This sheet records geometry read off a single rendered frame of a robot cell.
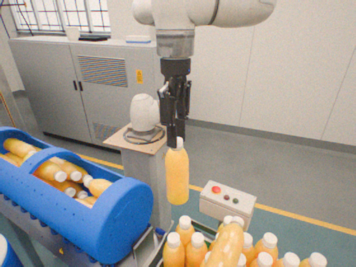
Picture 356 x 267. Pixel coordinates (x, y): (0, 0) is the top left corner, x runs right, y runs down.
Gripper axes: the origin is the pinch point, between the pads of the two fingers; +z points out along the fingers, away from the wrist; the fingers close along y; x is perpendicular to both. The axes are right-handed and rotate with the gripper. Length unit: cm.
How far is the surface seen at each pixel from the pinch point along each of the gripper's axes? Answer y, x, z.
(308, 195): -183, 54, 136
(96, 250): 23.3, -13.2, 31.8
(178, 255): 9.5, 6.4, 36.8
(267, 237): -7.0, 28.8, 31.7
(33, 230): 22, -63, 55
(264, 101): -281, -23, 68
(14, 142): 7, -91, 25
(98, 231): 21.4, -13.6, 26.0
